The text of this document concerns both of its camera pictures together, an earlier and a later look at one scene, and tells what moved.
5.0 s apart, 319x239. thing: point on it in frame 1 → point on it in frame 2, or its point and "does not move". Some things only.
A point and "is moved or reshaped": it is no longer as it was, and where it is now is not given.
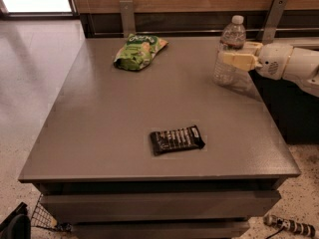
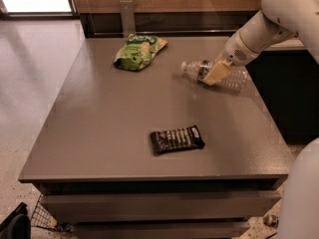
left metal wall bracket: (128, 17) does not move
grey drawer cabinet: (94, 159) does not move
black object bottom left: (17, 225) does not move
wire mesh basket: (42, 217) does not move
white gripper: (273, 61) → (234, 54)
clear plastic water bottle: (233, 38) is moved or reshaped
